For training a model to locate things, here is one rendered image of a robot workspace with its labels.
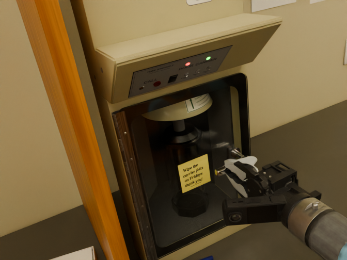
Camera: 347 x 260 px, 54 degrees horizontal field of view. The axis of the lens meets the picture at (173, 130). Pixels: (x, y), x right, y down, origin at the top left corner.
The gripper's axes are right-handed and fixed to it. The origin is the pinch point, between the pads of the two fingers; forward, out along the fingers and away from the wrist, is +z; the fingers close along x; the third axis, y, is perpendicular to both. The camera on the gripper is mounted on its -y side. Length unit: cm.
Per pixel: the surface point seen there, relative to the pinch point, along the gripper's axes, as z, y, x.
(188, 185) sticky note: 4.2, -8.1, -3.2
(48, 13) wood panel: -3.5, -26.7, 39.7
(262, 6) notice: 48, 52, 22
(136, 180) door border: 4.2, -19.5, 3.8
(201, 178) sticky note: 4.2, -4.6, -3.0
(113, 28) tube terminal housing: 5.5, -16.0, 34.3
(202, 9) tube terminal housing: 5.5, 2.2, 33.6
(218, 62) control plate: -0.3, 0.8, 24.3
